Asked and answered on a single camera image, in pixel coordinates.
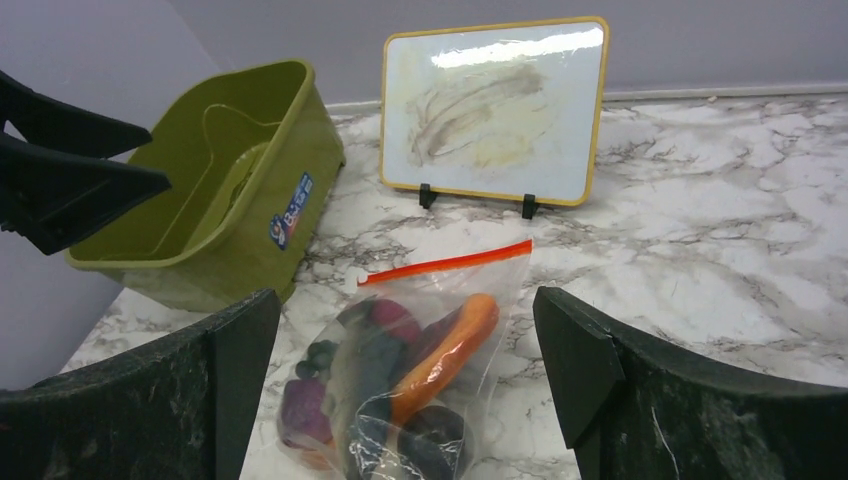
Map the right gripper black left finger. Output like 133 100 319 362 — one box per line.
1 290 281 479

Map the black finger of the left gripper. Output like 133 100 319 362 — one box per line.
1 134 171 255
1 73 152 158

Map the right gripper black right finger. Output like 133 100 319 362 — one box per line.
533 287 847 479

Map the pink purple toy onion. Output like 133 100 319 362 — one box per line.
279 378 332 449

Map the orange toy carrot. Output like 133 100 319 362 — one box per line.
391 293 500 425

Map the grey toy fish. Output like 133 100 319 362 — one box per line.
325 322 407 479

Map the olive green plastic bin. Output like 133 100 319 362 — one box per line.
65 59 345 313

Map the clear zip bag orange zipper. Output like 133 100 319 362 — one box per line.
277 239 533 479

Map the dark purple toy fruit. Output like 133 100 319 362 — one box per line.
397 405 475 480

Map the small magenta toy piece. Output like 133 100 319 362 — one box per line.
368 299 422 344

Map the black toy grape bunch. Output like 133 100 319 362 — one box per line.
295 339 338 384

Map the framed painting on stand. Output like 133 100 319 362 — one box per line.
378 16 610 217

